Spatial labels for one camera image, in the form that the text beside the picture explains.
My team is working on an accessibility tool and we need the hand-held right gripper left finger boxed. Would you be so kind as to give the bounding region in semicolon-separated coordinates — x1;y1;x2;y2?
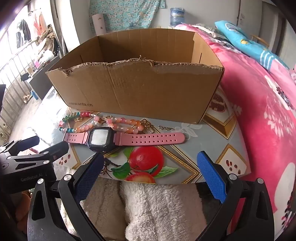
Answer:
27;152;105;241

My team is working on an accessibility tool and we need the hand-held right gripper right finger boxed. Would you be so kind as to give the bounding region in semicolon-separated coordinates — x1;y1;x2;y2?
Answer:
196;151;274;241

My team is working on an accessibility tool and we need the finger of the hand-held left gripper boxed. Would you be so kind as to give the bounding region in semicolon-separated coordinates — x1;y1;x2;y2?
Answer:
9;141;69;166
0;136;40;155

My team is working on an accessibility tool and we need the multicolour bead bracelet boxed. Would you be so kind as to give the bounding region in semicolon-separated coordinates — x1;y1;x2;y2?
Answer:
58;111;103;133

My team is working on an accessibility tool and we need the pink orange bead bracelet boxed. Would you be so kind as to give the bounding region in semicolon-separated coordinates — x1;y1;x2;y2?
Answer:
105;116;144;135

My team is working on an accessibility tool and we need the pink strap digital watch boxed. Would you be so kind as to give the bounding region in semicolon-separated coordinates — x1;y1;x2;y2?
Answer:
63;127;187;153

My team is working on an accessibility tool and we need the gold abacus charm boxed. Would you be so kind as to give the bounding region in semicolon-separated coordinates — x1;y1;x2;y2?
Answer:
140;119;155;134

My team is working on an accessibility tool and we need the brown cardboard box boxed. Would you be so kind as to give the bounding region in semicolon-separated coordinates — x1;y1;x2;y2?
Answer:
46;28;224;124

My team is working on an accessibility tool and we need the white fleece garment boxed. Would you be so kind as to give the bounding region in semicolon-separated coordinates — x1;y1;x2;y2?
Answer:
80;177;208;241

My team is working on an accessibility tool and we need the pink floral blanket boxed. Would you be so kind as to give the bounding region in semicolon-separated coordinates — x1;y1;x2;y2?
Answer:
174;23;296;239

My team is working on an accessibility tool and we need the brown patterned cloth pile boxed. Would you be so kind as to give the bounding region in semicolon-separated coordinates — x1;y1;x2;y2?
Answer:
40;24;56;50

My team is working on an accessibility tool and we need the dark hanging jacket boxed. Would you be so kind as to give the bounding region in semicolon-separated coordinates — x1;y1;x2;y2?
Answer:
16;19;31;42

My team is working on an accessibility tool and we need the pink hanging garment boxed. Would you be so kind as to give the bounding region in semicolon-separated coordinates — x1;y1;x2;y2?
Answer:
33;11;48;35

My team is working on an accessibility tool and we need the white paper roll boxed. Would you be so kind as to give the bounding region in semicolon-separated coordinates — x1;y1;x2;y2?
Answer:
92;13;107;35

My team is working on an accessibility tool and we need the blue cartoon pillow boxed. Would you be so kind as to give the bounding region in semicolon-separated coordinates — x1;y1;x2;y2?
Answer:
215;20;289;70

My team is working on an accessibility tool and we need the grey patterned blanket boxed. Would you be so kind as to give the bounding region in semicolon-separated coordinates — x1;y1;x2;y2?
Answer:
196;23;232;44

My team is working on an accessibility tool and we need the wooden chair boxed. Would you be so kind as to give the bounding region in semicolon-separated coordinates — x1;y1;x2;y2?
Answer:
251;34;270;49

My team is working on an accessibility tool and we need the teal floral cloth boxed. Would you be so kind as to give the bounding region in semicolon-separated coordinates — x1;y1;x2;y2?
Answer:
89;0;166;32

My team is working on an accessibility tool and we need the blue water bottle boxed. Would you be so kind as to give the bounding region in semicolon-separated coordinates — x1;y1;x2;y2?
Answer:
170;7;185;26

